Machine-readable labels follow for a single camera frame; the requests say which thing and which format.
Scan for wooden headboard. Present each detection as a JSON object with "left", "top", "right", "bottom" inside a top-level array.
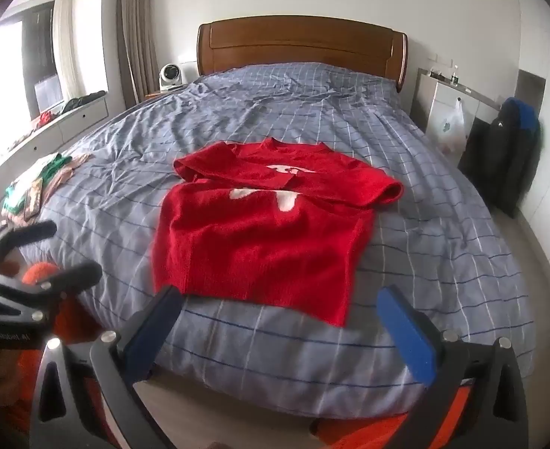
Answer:
[{"left": 195, "top": 15, "right": 409, "bottom": 94}]

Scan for white plastic bag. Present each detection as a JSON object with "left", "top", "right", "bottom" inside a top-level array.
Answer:
[{"left": 436, "top": 98, "right": 467, "bottom": 155}]

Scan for dark clothes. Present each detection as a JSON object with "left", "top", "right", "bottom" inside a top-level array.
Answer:
[{"left": 61, "top": 90, "right": 107, "bottom": 114}]

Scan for red knit sweater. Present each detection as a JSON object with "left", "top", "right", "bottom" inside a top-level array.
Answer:
[{"left": 152, "top": 137, "right": 405, "bottom": 328}]

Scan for white windowsill drawer cabinet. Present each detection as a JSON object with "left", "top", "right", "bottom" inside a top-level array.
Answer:
[{"left": 0, "top": 91, "right": 110, "bottom": 197}]

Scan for white desk fan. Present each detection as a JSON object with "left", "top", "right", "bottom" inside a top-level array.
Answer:
[{"left": 159, "top": 62, "right": 185, "bottom": 92}]

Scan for white sheer curtain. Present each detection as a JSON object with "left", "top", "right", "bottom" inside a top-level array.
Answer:
[{"left": 52, "top": 0, "right": 86, "bottom": 104}]

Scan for window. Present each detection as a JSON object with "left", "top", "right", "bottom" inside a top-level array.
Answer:
[{"left": 0, "top": 0, "right": 65, "bottom": 122}]

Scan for black jacket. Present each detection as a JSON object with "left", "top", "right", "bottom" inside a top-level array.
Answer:
[{"left": 457, "top": 117, "right": 542, "bottom": 218}]

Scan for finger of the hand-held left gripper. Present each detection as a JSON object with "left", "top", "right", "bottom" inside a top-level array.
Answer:
[
  {"left": 0, "top": 263, "right": 103, "bottom": 324},
  {"left": 0, "top": 221, "right": 58, "bottom": 268}
]

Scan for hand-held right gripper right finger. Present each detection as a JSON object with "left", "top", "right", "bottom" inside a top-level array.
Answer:
[{"left": 377, "top": 284, "right": 532, "bottom": 449}]

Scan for blue garment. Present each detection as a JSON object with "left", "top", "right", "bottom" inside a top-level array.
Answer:
[{"left": 501, "top": 97, "right": 542, "bottom": 136}]

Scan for pile of green pink clothes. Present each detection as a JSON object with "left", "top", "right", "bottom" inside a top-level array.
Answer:
[{"left": 8, "top": 152, "right": 93, "bottom": 225}]

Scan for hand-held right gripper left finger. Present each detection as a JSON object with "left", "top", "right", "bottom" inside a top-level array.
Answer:
[{"left": 31, "top": 284, "right": 184, "bottom": 449}]

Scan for white dresser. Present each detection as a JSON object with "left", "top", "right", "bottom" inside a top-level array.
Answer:
[{"left": 410, "top": 68, "right": 502, "bottom": 150}]

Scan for bed with grey checked duvet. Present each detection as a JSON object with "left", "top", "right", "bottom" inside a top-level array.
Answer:
[{"left": 4, "top": 62, "right": 537, "bottom": 424}]

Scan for brown curtain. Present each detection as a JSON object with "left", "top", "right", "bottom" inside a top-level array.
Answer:
[{"left": 118, "top": 0, "right": 160, "bottom": 108}]

